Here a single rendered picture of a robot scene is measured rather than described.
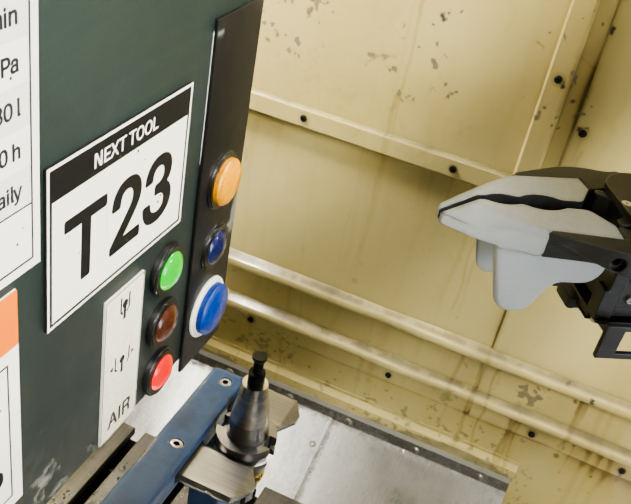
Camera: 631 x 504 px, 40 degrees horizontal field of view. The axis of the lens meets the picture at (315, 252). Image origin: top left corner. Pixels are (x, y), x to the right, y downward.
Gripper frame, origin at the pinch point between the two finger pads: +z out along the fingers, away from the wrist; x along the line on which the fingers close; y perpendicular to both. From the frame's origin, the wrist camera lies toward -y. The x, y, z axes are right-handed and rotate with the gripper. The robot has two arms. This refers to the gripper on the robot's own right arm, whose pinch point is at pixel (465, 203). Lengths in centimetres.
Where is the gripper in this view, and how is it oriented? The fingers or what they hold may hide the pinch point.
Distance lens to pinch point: 45.9
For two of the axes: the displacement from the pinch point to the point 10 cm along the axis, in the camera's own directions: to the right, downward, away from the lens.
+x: -1.2, -5.7, 8.1
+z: -9.8, -0.7, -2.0
